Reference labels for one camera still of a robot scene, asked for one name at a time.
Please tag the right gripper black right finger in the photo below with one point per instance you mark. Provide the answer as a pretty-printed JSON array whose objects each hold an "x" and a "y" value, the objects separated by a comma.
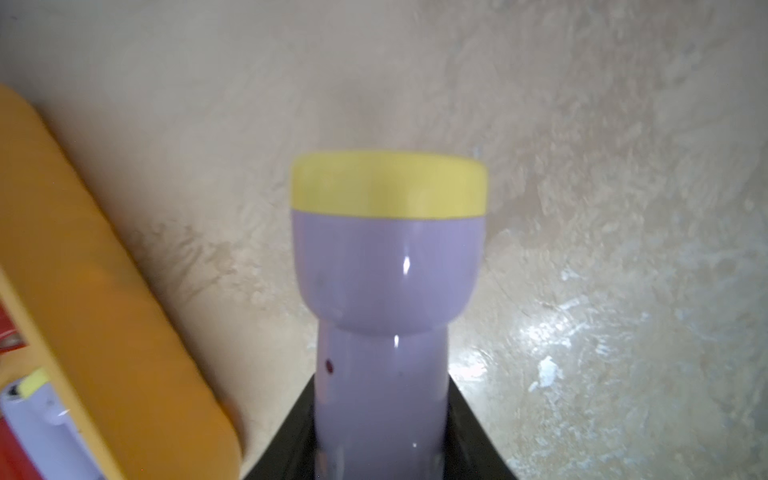
[{"x": 469, "y": 453}]

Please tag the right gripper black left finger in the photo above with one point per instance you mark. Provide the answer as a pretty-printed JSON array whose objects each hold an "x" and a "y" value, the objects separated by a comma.
[{"x": 290, "y": 454}]

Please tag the yellow plastic storage tray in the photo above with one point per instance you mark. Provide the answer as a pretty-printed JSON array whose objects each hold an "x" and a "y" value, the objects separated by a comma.
[{"x": 91, "y": 322}]

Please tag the purple flashlight yellow rim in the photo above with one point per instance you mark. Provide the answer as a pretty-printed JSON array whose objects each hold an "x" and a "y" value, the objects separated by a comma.
[{"x": 45, "y": 430}]

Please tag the red flashlight white logo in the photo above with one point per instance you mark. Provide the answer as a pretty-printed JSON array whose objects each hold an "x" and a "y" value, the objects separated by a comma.
[{"x": 10, "y": 338}]

